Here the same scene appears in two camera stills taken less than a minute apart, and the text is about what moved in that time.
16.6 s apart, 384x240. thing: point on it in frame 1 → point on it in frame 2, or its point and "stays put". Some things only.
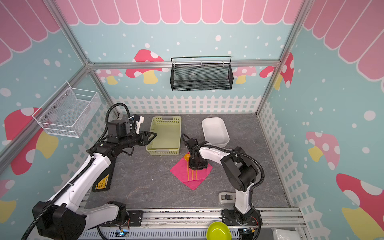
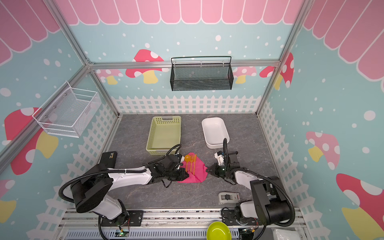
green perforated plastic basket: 167,142 stays put
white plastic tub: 215,131 stays put
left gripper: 144,137 → 182,171
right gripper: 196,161 → 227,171
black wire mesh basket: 198,73 stays put
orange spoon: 187,157 stays put
